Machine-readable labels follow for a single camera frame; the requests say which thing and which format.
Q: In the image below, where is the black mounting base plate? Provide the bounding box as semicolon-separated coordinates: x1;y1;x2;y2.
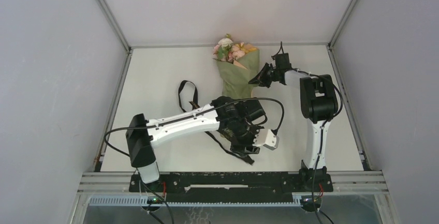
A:
129;172;334;193

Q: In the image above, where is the white cable duct rail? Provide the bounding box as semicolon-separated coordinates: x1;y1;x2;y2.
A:
88;196;302;207

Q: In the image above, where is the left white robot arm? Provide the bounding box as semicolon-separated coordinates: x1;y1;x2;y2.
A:
104;96;266;191

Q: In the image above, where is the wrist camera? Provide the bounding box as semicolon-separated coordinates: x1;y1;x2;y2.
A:
272;53;292;71
239;100;268;125

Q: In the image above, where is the yellow fake flower stem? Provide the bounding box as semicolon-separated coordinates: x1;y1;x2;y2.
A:
237;42;258;54

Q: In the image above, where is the black ribbon strap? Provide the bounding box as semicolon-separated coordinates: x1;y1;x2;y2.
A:
178;80;256;166

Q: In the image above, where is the orange wrapping paper sheet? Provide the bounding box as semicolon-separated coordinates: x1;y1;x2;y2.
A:
216;49;260;99

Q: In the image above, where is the pink fake flower stem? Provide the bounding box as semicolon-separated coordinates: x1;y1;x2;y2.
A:
213;42;246;63

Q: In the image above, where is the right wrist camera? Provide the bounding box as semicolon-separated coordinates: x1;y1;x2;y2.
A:
272;53;292;71

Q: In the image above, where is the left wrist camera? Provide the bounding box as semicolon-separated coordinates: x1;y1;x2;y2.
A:
239;100;268;125

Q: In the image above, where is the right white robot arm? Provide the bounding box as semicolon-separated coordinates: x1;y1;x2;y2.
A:
248;63;343;191

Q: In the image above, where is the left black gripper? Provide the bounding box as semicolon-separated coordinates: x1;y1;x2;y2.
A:
229;118;265;156

